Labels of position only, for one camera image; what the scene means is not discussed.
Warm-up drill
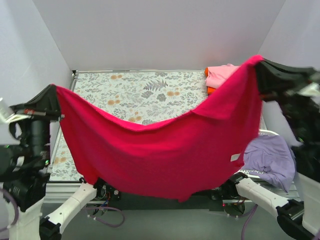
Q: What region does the red t-shirt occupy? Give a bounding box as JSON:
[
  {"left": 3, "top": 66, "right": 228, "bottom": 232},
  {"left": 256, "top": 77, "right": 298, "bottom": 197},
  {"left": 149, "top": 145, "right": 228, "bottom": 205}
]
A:
[{"left": 56, "top": 55, "right": 263, "bottom": 202}]

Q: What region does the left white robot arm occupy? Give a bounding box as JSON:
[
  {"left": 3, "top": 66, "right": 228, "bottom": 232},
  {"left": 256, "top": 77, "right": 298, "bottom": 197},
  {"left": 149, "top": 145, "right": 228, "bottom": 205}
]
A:
[{"left": 0, "top": 84, "right": 107, "bottom": 240}]

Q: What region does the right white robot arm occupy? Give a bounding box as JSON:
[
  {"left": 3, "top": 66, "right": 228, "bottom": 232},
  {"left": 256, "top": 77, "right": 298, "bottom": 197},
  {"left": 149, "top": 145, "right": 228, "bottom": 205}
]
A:
[{"left": 226, "top": 59, "right": 320, "bottom": 240}]

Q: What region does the white perforated basket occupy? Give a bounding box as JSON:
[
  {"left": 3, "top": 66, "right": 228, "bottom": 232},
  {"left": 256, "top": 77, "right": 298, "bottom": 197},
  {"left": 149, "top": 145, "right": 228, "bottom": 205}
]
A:
[{"left": 238, "top": 129, "right": 279, "bottom": 179}]

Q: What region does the pink folded t-shirt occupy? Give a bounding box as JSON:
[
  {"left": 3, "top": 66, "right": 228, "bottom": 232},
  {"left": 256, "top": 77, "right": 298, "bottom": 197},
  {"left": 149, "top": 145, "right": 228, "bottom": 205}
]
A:
[{"left": 210, "top": 63, "right": 239, "bottom": 88}]

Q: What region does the orange folded t-shirt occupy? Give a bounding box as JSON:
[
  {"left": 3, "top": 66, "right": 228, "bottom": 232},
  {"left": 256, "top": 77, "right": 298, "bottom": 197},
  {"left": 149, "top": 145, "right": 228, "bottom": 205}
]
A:
[{"left": 204, "top": 67, "right": 218, "bottom": 95}]

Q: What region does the lavender t-shirt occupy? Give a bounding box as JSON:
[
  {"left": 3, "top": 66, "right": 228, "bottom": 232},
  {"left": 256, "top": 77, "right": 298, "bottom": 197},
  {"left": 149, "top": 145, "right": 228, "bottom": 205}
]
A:
[{"left": 242, "top": 135, "right": 296, "bottom": 193}]

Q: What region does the floral patterned table mat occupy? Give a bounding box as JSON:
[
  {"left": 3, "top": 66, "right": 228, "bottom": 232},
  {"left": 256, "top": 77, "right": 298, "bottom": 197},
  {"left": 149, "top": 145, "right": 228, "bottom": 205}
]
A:
[{"left": 48, "top": 71, "right": 267, "bottom": 182}]

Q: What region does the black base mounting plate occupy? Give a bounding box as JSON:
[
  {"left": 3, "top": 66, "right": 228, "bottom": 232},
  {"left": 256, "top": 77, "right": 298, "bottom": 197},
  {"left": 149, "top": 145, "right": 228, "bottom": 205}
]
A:
[{"left": 100, "top": 184, "right": 246, "bottom": 216}]

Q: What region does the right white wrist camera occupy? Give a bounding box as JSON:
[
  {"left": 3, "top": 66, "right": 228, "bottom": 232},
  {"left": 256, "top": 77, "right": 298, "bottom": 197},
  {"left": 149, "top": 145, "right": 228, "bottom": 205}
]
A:
[{"left": 298, "top": 82, "right": 320, "bottom": 98}]

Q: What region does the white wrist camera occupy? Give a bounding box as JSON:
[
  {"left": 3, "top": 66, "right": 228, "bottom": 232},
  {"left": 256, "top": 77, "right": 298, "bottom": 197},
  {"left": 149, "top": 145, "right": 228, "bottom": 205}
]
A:
[
  {"left": 0, "top": 97, "right": 17, "bottom": 124},
  {"left": 298, "top": 82, "right": 320, "bottom": 98}
]

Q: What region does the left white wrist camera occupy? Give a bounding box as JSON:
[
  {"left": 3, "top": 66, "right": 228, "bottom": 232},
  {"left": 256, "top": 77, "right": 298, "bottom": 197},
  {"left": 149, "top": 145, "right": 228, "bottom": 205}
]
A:
[{"left": 0, "top": 97, "right": 17, "bottom": 124}]

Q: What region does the aluminium frame rail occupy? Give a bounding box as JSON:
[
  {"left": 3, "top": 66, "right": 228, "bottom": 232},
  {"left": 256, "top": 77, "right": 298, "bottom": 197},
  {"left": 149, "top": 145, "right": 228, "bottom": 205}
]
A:
[{"left": 44, "top": 69, "right": 301, "bottom": 203}]

